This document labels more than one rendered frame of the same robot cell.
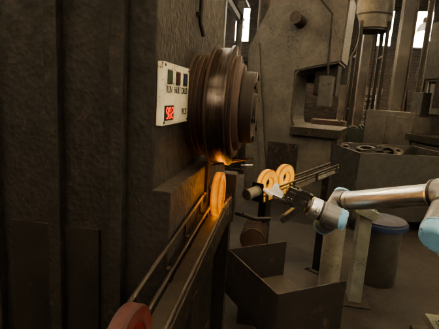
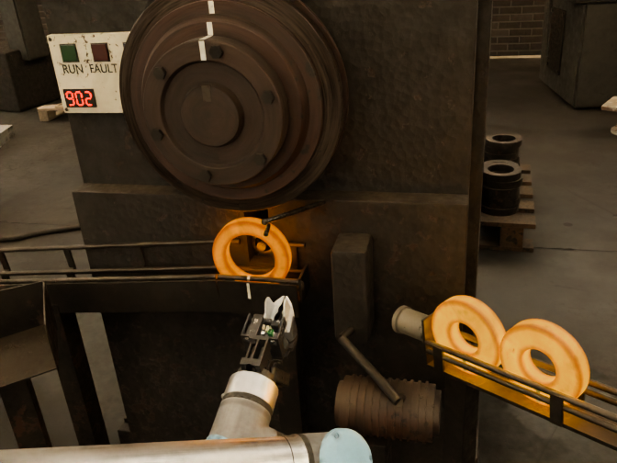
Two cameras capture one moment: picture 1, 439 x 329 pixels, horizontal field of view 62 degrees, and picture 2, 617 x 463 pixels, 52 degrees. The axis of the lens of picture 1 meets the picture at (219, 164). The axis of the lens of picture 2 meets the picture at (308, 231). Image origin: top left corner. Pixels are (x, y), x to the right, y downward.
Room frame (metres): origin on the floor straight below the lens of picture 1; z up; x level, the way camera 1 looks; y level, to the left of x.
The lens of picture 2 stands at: (1.74, -1.29, 1.43)
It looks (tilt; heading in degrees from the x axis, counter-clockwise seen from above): 26 degrees down; 95
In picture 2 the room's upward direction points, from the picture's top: 4 degrees counter-clockwise
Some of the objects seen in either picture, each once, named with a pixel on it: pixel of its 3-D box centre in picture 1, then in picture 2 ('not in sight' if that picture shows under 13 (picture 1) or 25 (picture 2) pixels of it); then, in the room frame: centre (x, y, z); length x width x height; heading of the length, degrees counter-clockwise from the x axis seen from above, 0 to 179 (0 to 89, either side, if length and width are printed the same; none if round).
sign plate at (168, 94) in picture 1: (174, 94); (106, 73); (1.17, 0.15, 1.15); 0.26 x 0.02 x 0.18; 170
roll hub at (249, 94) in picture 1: (249, 108); (215, 113); (1.47, -0.11, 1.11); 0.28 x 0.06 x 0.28; 170
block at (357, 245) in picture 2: (225, 196); (353, 287); (1.72, -0.04, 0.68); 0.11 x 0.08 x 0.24; 80
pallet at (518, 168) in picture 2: not in sight; (413, 172); (2.03, 1.89, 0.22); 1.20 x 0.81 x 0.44; 168
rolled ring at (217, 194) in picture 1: (218, 194); (252, 255); (1.49, 0.00, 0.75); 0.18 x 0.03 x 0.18; 170
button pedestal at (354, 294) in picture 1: (359, 251); not in sight; (2.03, -0.85, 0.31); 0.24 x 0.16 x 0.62; 170
